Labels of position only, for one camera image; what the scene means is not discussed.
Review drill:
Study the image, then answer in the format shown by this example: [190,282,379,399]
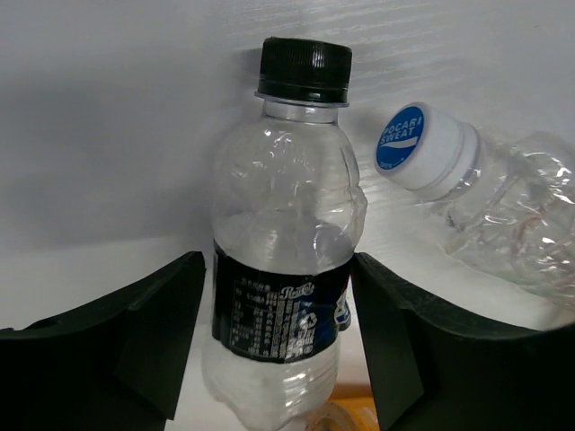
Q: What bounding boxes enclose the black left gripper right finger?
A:
[351,253,574,430]

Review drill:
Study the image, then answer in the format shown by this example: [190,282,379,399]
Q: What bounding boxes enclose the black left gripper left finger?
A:
[1,251,206,430]

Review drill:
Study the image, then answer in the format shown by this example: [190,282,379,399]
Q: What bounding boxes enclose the orange bottle blue label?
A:
[306,388,380,431]

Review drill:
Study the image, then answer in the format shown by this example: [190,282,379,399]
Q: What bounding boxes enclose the clear Pocari bottle white cap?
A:
[375,102,574,307]

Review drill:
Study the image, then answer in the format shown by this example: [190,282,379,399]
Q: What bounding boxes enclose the clear Pepsi bottle black cap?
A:
[202,37,367,430]

